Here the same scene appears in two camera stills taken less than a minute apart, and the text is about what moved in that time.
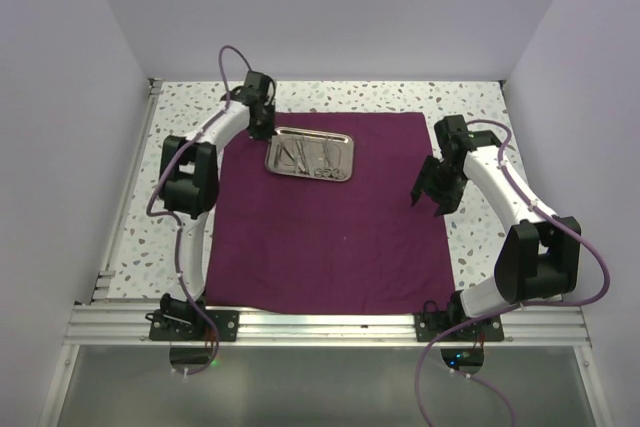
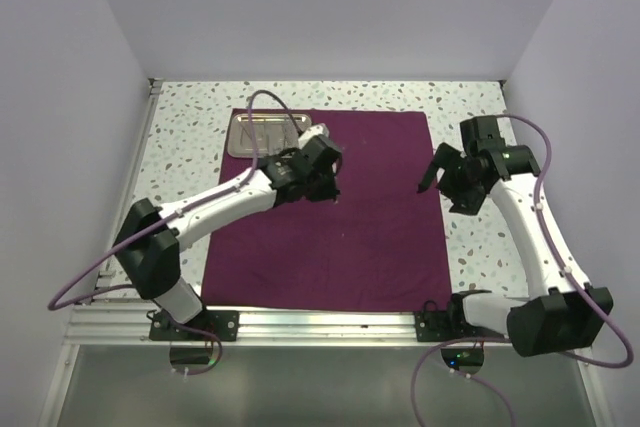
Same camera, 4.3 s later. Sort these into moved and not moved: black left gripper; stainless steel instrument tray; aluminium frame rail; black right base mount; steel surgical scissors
Moved: black left gripper; steel surgical scissors; stainless steel instrument tray
Not moved: black right base mount; aluminium frame rail
